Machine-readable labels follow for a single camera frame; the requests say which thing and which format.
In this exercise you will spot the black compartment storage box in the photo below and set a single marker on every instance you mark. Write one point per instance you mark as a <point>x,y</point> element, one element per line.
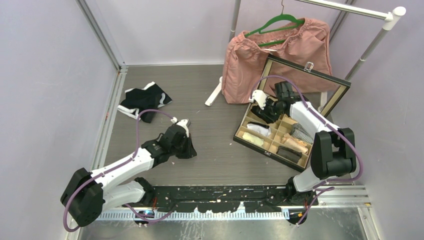
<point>283,126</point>

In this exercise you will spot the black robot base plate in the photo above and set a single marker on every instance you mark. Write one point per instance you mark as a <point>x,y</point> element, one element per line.
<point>225,198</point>

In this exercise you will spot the black white-trimmed underwear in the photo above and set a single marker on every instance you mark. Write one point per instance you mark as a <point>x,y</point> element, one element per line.
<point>137,100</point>

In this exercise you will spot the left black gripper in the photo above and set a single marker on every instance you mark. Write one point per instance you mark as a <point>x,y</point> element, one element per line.
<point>190,151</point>

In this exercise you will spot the cream rolled underwear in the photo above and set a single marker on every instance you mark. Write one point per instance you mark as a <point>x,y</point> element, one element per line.
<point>253,139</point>

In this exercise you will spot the dark rolled underwear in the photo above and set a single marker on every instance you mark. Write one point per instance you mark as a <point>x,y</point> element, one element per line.
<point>289,154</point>

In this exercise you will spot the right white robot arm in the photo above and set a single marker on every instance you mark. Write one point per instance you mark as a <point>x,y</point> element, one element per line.
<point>333,152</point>

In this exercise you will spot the beige rolled underwear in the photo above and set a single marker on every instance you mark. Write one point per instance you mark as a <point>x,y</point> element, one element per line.
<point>294,143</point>

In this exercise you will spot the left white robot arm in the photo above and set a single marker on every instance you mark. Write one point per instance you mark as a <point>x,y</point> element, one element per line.
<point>90,193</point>

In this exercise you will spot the white black-trimmed underwear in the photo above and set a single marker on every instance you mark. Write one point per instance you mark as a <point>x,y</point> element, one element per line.
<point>259,128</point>

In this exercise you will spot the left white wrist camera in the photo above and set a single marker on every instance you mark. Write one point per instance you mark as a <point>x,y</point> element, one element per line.
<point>184,123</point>

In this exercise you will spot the pink hanging shorts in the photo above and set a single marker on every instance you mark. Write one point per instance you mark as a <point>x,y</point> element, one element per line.
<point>246,55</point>

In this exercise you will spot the grey striped rolled underwear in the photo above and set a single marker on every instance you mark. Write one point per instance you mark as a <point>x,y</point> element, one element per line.
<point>300,133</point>

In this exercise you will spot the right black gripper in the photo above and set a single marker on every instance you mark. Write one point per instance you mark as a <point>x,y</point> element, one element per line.
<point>264,113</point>

